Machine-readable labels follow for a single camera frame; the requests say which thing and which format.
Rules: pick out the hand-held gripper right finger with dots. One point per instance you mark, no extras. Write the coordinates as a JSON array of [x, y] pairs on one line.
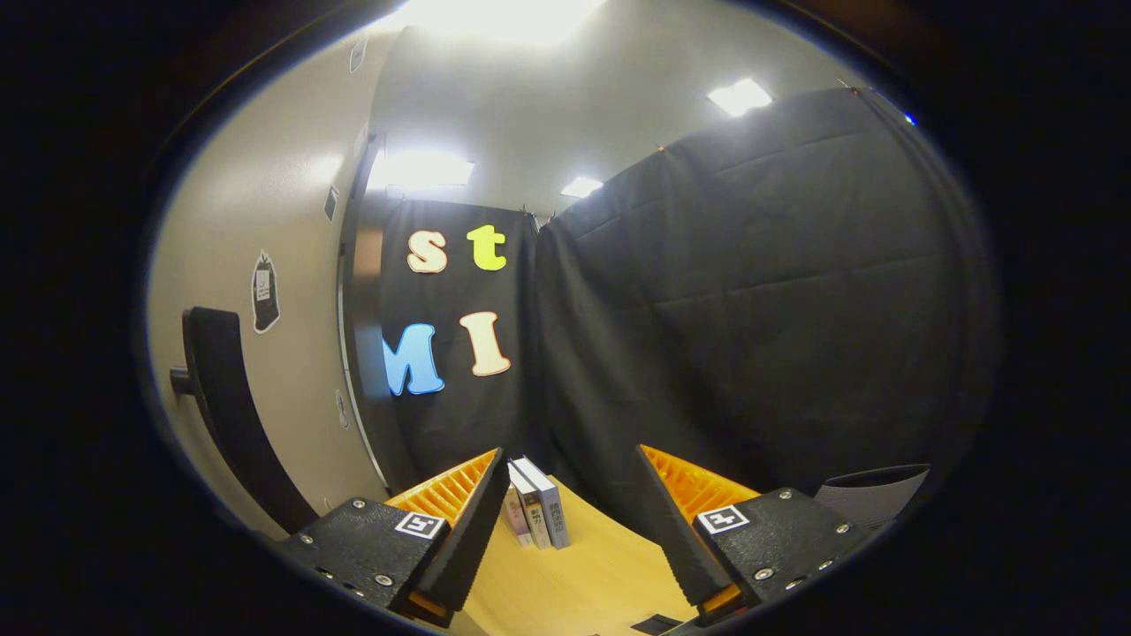
[[676, 539]]

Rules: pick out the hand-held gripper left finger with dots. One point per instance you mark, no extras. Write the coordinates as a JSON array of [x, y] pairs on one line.
[[464, 539]]

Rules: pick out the beige cabinet door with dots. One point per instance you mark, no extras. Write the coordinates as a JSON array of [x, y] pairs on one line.
[[292, 221]]

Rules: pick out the pink purple book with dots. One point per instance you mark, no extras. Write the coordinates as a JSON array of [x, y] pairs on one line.
[[517, 521]]

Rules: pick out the dark spine book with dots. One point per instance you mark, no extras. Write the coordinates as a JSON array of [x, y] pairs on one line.
[[533, 517]]

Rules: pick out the blue grey book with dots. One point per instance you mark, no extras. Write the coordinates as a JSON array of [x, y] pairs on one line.
[[553, 512]]

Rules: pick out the black backdrop cloth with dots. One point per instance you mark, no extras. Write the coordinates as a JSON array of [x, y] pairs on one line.
[[751, 309]]

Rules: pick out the small ceiling light panel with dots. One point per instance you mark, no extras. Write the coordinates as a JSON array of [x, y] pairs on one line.
[[581, 187]]

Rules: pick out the ceiling light beside cabinet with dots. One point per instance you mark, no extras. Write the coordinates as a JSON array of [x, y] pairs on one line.
[[424, 170]]

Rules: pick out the long ceiling light strip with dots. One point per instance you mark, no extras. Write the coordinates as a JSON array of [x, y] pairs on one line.
[[740, 97]]

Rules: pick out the large ceiling light panel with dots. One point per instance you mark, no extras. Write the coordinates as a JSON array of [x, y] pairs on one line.
[[504, 18]]

